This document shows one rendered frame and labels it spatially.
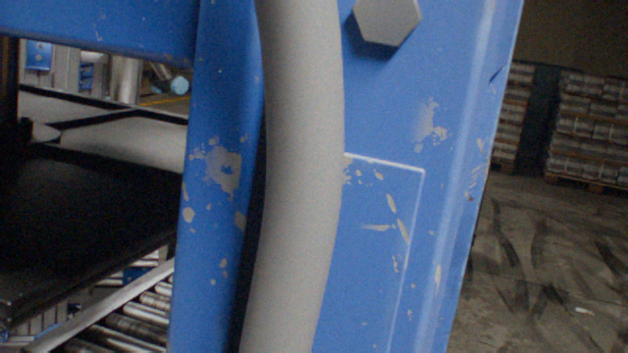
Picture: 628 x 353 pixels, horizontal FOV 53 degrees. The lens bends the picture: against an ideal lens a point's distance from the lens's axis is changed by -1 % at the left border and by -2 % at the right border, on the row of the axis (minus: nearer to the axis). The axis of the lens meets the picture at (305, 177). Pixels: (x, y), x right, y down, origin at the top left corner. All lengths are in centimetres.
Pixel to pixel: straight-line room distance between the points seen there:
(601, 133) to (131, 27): 767
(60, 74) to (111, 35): 201
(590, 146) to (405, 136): 767
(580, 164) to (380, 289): 768
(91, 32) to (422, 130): 10
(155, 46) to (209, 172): 4
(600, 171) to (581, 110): 73
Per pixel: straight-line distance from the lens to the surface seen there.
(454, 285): 82
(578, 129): 778
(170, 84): 268
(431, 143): 17
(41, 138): 68
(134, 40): 20
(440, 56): 17
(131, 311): 147
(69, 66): 222
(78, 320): 141
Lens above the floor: 147
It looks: 14 degrees down
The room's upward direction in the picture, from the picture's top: 9 degrees clockwise
